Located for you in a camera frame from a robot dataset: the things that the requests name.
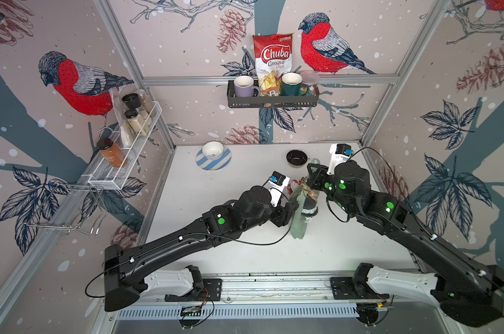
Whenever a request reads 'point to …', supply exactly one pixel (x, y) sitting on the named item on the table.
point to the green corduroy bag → (298, 222)
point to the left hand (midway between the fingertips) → (295, 199)
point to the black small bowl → (296, 158)
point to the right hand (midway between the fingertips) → (305, 164)
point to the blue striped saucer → (210, 164)
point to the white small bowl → (213, 149)
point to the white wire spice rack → (107, 169)
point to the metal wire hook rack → (65, 206)
